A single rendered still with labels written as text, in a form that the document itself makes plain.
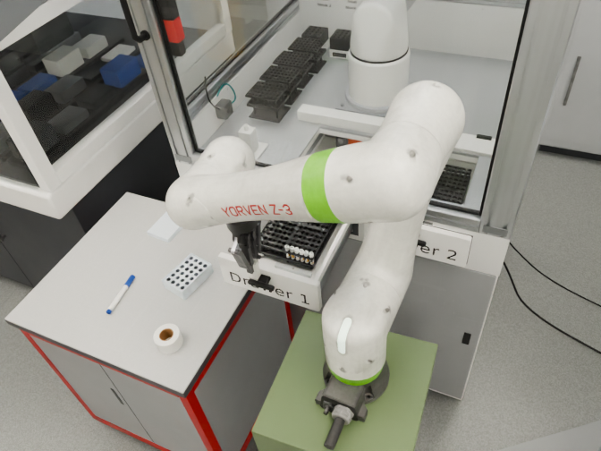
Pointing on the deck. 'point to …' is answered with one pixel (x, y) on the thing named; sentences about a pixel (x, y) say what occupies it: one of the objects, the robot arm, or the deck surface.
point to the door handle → (133, 24)
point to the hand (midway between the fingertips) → (253, 268)
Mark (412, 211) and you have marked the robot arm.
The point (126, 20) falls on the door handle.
